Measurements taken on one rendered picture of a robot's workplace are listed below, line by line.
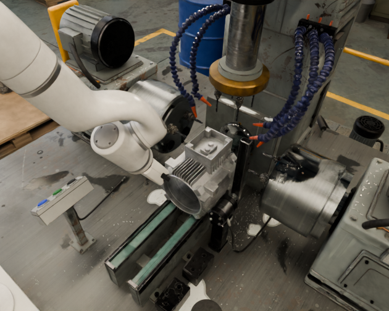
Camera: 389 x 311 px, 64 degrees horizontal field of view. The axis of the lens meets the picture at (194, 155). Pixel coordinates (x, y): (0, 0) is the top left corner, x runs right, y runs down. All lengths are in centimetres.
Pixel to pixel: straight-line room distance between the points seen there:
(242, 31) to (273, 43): 26
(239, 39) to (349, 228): 55
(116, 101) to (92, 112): 6
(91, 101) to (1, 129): 235
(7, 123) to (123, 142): 235
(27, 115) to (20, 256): 189
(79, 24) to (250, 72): 66
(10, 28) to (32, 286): 86
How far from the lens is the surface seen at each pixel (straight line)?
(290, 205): 94
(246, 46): 88
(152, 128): 68
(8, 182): 150
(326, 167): 96
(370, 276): 98
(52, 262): 121
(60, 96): 57
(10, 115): 306
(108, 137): 69
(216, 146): 100
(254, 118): 110
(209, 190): 94
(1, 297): 111
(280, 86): 116
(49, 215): 98
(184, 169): 94
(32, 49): 54
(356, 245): 93
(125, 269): 106
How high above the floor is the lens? 181
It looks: 45 degrees down
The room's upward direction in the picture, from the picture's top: 2 degrees clockwise
